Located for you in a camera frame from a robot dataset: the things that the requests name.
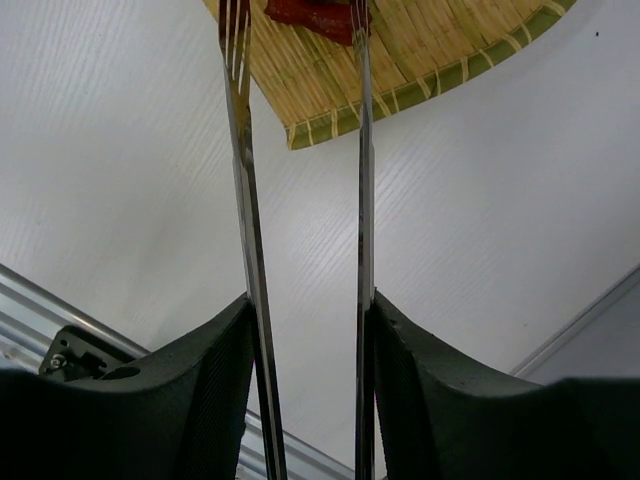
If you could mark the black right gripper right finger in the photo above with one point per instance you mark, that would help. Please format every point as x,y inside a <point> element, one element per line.
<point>445,415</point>

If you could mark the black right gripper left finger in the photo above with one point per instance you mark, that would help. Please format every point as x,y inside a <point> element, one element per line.
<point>177,413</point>

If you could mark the stainless steel food tongs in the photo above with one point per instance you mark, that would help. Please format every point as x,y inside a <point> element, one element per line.
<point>234,35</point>

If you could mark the red food piece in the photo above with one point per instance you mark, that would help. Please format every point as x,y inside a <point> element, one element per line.
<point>334,20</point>

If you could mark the bamboo woven serving tray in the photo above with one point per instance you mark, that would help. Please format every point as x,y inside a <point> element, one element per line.
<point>418,49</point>

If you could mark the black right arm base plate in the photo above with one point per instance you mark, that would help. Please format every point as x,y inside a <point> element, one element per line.
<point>78,354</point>

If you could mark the aluminium right side frame rail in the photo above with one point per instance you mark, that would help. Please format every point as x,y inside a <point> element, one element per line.
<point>576,325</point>

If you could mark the aluminium frame rail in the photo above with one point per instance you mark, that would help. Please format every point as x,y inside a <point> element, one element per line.
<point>576,325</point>
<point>46,335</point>

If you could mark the aluminium front frame rail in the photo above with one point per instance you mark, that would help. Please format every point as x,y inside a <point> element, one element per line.
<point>46,335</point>

